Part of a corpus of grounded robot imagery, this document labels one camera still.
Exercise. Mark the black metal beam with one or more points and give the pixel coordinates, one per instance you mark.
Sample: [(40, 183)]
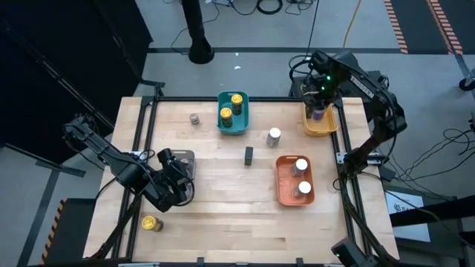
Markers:
[(438, 211)]

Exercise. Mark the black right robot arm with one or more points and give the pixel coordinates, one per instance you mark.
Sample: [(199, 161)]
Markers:
[(371, 92)]

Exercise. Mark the yellow plastic bin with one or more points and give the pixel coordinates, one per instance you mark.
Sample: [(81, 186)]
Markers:
[(321, 128)]

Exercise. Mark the black device green light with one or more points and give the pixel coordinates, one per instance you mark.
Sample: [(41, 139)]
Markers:
[(349, 254)]

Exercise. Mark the crunchy onion jar yellow lid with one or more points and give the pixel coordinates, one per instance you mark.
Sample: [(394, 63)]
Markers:
[(236, 99), (226, 113), (148, 222)]

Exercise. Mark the white sign board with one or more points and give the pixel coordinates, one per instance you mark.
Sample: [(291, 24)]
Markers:
[(402, 200)]

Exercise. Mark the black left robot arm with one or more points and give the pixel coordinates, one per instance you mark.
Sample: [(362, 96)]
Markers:
[(111, 159)]

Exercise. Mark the turmeric jar black lid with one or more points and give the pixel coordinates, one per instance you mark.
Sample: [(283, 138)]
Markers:
[(318, 114)]

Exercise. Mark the black perforated computer case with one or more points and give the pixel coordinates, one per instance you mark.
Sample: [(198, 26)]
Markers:
[(375, 78)]

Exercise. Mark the dark green spice tin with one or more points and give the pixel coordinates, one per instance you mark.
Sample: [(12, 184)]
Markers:
[(248, 155)]

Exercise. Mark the black caster wheel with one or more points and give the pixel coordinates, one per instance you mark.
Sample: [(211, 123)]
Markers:
[(465, 84)]

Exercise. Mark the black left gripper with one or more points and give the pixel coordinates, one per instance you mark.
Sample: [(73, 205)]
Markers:
[(172, 191)]

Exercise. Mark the black curtain partition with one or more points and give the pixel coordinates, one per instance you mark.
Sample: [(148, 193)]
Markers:
[(55, 55)]

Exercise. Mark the black power brick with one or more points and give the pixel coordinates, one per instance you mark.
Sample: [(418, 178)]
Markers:
[(387, 173)]

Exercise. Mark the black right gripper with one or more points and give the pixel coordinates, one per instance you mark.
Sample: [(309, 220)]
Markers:
[(321, 87)]

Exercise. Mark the grey translucent plastic bin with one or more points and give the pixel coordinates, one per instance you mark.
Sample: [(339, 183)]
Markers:
[(188, 155)]

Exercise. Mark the black box hazard stripes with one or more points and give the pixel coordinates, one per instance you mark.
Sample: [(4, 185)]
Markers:
[(70, 233)]

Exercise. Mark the small glass spice jar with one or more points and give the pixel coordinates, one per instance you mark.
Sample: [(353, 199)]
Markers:
[(194, 118)]

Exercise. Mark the black pole round base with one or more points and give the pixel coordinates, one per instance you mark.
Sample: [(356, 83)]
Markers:
[(194, 22)]

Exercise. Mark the teal plastic bin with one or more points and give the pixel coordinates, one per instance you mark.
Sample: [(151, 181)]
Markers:
[(243, 124)]

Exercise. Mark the black aluminium table frame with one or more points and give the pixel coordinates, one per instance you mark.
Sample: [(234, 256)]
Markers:
[(185, 99)]

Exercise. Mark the bagel seasoning jar white lid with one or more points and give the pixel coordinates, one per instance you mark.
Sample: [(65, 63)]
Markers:
[(300, 164), (274, 134), (305, 187)]

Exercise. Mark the orange plastic bin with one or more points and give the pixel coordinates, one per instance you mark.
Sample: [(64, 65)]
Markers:
[(285, 185)]

